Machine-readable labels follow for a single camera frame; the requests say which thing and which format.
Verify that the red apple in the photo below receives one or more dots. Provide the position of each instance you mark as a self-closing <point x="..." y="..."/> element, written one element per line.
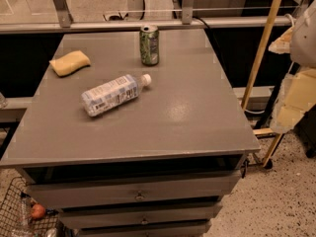
<point x="38" y="211"/>

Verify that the black wire basket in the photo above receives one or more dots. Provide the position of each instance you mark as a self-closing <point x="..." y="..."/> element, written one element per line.
<point x="15" y="215"/>

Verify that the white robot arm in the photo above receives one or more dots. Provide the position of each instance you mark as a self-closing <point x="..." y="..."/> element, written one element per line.
<point x="303" y="42"/>

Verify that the clear bottle in basket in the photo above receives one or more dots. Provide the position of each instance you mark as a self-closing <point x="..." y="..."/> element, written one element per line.
<point x="24" y="211"/>

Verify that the green soda can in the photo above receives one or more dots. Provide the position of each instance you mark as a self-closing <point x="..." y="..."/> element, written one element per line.
<point x="149" y="45"/>

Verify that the grey drawer cabinet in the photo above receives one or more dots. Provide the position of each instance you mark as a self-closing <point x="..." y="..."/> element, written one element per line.
<point x="187" y="121"/>

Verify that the metal railing frame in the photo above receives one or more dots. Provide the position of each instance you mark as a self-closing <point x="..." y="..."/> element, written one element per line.
<point x="75" y="16"/>

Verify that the bottom grey drawer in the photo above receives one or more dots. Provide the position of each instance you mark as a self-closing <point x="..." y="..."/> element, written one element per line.
<point x="167" y="229"/>

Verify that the wooden easel frame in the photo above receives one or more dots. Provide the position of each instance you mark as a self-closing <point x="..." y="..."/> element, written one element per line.
<point x="253" y="75"/>

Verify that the top grey drawer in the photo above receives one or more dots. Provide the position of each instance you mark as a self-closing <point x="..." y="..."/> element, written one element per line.
<point x="83" y="194"/>

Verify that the blue label plastic water bottle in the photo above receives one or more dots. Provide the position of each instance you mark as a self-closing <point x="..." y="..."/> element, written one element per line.
<point x="114" y="93"/>

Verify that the middle grey drawer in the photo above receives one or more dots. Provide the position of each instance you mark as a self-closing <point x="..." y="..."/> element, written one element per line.
<point x="141" y="215"/>

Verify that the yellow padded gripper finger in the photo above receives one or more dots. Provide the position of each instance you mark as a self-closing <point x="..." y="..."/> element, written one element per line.
<point x="282" y="44"/>
<point x="297" y="95"/>

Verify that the grey drawer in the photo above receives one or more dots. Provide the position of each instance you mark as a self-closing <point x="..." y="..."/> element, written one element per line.
<point x="141" y="215"/>
<point x="167" y="229"/>
<point x="83" y="194"/>

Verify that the yellow sponge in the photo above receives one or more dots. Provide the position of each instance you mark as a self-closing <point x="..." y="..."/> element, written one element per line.
<point x="70" y="63"/>

